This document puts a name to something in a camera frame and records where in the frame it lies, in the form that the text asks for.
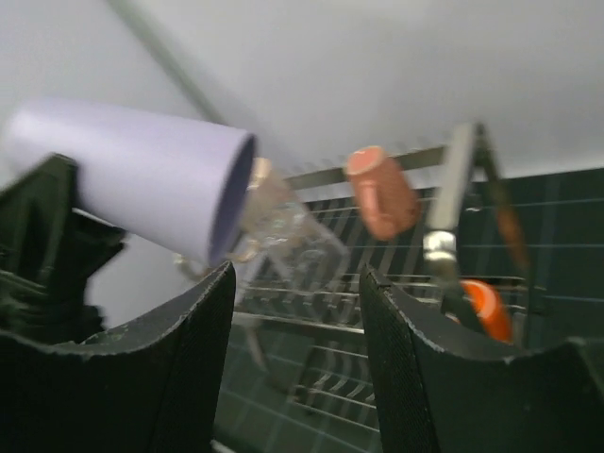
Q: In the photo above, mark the black grid mat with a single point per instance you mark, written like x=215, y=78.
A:
x=299, y=380

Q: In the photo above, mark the clear faceted glass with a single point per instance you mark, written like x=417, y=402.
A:
x=306, y=255

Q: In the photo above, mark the orange mug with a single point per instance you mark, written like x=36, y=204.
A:
x=490, y=309

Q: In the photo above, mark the left aluminium frame post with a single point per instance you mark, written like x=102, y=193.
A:
x=157, y=44

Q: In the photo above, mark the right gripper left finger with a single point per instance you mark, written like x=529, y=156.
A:
x=149, y=385

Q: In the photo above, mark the lavender plastic cup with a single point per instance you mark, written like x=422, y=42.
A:
x=174, y=181

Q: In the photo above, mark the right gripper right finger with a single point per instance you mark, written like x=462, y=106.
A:
x=441, y=387

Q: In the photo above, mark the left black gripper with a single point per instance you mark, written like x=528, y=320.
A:
x=48, y=253

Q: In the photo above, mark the salmon pink patterned cup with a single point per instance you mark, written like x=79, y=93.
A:
x=387, y=202

